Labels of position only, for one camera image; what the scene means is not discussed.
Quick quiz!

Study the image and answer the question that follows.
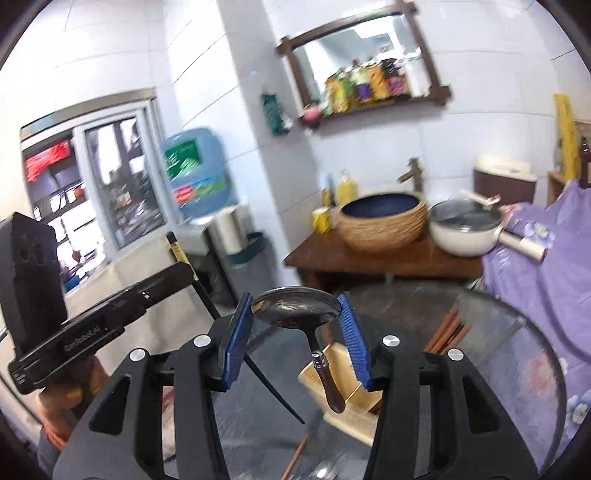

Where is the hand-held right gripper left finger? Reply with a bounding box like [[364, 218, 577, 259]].
[[53, 293, 254, 480]]

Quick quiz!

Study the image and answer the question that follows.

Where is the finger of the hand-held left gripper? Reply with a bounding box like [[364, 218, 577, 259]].
[[108, 263, 197, 326]]

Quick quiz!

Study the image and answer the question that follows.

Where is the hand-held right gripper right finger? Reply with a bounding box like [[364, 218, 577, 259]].
[[337, 293, 539, 480]]

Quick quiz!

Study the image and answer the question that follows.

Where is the black chopstick gold band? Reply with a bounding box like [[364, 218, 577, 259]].
[[165, 232, 306, 425]]

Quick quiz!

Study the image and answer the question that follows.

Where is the wooden handle metal spoon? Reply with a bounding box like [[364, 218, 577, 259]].
[[252, 287, 347, 414]]

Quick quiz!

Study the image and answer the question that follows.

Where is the cream plastic utensil holder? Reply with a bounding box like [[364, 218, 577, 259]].
[[298, 344, 384, 448]]

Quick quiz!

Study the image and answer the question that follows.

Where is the brown wooden chopstick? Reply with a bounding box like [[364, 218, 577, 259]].
[[427, 314, 467, 356], [422, 305, 460, 354], [279, 438, 309, 480], [434, 322, 472, 358]]

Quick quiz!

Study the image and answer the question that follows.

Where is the person's left forearm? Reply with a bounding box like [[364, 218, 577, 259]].
[[34, 429, 70, 478]]

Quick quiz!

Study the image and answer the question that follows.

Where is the person's left hand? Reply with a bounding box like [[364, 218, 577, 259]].
[[37, 353, 112, 439]]

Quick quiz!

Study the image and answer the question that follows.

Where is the grey water dispenser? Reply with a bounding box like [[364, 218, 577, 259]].
[[175, 217, 278, 315]]

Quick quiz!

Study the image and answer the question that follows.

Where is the wooden counter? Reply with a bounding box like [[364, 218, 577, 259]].
[[284, 228, 485, 296]]

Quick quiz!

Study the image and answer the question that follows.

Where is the white cup dispenser teal holder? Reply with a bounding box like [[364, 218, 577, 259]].
[[217, 208, 269, 268]]

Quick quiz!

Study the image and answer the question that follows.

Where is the wicker wash basin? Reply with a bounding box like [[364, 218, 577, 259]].
[[338, 191, 429, 253]]

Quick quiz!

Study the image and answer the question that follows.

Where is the blue water jug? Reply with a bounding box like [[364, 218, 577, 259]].
[[159, 128, 238, 220]]

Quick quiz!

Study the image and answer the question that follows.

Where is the yellow cup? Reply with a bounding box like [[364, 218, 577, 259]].
[[312, 207, 334, 234]]

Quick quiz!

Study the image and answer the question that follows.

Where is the round glass table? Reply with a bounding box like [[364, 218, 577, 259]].
[[161, 281, 568, 480]]

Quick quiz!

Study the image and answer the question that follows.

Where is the yellow soap bottle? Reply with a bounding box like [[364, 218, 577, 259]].
[[336, 170, 358, 206]]

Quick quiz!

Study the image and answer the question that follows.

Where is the brass faucet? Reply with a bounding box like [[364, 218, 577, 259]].
[[397, 158, 424, 193]]

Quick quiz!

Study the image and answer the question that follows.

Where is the white ladle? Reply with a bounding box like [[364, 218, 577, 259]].
[[459, 188, 502, 206]]

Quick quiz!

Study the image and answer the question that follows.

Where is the purple floral cloth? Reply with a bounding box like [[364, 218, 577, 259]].
[[480, 180, 591, 444]]

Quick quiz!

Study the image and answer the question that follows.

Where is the brown white rice cooker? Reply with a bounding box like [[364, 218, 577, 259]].
[[472, 154, 539, 208]]

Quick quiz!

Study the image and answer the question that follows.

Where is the yellow snack packet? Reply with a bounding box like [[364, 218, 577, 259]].
[[323, 76, 341, 116]]

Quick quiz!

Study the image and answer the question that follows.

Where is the dark bottle purple label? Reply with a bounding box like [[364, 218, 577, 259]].
[[385, 58, 411, 99]]

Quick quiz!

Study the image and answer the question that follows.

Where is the brown glass bottle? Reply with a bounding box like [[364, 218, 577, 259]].
[[577, 136, 591, 188]]

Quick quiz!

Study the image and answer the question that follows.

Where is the yellow roll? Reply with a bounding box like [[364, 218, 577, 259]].
[[554, 93, 581, 183]]

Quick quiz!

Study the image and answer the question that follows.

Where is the wooden framed mirror shelf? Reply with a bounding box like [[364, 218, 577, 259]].
[[276, 0, 453, 130]]

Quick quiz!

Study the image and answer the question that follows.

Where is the metal frame window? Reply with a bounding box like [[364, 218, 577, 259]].
[[21, 90, 171, 296]]

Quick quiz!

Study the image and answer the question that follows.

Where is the white pot with handle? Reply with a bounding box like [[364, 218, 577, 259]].
[[428, 198, 548, 264]]

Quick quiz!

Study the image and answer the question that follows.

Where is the green wall packet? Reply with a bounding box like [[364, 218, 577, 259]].
[[261, 92, 294, 136]]

